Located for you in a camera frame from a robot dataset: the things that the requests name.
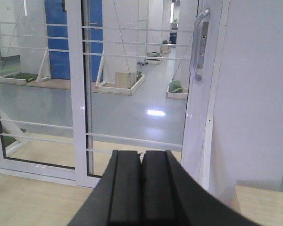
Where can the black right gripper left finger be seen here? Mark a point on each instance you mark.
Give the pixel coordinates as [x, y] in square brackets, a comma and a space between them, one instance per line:
[116, 200]

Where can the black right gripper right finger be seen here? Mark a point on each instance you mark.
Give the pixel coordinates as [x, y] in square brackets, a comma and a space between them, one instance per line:
[171, 197]

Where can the white framed sliding glass door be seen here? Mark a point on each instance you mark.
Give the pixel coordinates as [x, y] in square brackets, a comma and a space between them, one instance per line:
[137, 37]

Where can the white fixed glass door panel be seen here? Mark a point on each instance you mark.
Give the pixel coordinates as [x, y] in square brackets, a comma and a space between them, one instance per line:
[39, 115]

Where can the silver door lock plate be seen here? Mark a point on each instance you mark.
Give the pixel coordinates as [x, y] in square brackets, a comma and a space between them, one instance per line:
[203, 41]

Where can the blue door panel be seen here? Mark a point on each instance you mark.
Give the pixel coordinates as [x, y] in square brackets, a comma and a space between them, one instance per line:
[56, 18]

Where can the light wooden box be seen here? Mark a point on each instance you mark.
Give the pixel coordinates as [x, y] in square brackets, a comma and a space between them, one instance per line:
[259, 200]

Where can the green sandbag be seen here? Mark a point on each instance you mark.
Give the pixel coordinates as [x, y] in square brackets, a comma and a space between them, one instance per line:
[175, 87]

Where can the light wooden cube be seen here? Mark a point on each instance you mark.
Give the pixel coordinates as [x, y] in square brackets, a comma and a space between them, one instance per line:
[125, 80]

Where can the white wooden base frame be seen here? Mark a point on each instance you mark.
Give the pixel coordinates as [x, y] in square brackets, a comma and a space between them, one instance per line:
[182, 96]

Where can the white base frame with cube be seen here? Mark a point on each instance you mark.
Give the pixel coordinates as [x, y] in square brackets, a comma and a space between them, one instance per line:
[107, 87]

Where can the silver door pull handle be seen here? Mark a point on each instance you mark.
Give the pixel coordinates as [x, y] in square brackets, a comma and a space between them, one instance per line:
[196, 45]

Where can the white door jamb post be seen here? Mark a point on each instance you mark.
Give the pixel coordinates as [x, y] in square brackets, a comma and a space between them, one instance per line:
[217, 106]

